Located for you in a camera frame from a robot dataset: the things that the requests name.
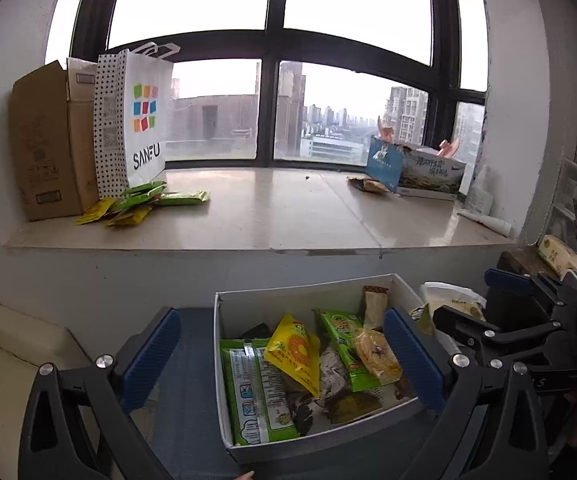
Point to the yellow pouch snack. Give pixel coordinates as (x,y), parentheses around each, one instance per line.
(295,352)

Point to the round cake snack pack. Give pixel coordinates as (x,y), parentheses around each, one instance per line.
(377,355)

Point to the cream sofa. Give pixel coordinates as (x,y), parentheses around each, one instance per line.
(25,344)

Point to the green yellow sachets pile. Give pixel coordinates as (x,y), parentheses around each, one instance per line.
(133,205)

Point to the brown cardboard box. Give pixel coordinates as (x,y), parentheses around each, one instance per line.
(50,126)

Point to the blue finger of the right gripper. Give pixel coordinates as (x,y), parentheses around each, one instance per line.
(463,327)
(538,286)

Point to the green snack packet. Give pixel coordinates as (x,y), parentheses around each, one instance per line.
(341,327)

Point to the person's left hand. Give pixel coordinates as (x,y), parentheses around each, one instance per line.
(247,476)

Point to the white cardboard box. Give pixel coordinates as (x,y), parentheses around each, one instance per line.
(254,314)

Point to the grey printed snack bag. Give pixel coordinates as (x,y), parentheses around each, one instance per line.
(334,378)

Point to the crumpled brown wrapper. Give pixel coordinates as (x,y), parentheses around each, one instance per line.
(367,185)

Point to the printed long gift box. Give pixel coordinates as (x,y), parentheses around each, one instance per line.
(414,172)

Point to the black window frame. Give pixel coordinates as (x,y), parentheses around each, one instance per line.
(275,43)

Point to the white tube on sill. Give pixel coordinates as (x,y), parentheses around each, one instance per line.
(499,226)

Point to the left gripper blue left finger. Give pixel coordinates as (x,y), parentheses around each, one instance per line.
(145,355)

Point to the clear drawer organizer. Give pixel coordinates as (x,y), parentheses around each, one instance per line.
(562,219)

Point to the white green wet wipes pack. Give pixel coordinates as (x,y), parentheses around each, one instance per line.
(256,394)

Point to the white SANFU shopping bag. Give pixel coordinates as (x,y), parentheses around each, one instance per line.
(131,108)

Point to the tissue pack on table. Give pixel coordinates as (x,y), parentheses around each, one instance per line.
(438,294)

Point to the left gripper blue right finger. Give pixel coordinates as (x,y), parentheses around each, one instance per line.
(423,359)

